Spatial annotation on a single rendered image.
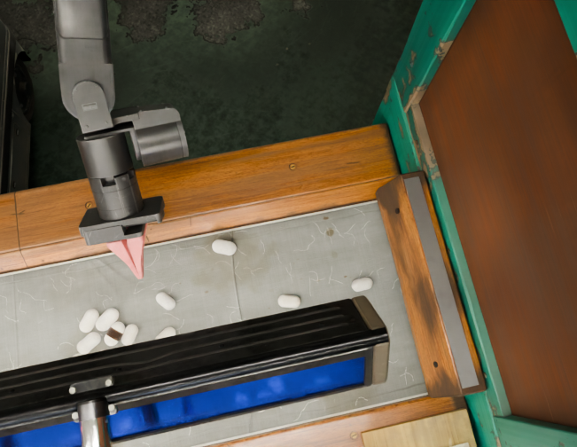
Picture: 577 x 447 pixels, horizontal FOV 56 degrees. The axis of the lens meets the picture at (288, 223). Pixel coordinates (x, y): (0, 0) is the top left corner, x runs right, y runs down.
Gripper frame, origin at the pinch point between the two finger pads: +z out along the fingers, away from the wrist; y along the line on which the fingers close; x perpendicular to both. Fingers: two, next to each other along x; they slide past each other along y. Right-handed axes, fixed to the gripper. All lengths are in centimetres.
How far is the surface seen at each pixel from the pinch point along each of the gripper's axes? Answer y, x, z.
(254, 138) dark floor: 23, 96, 11
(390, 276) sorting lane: 35.6, 1.9, 9.7
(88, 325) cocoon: -9.3, 1.2, 7.5
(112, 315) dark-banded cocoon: -5.8, 1.6, 6.9
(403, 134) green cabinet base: 40.9, 8.1, -10.1
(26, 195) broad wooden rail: -16.2, 13.9, -9.1
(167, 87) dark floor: -1, 110, -6
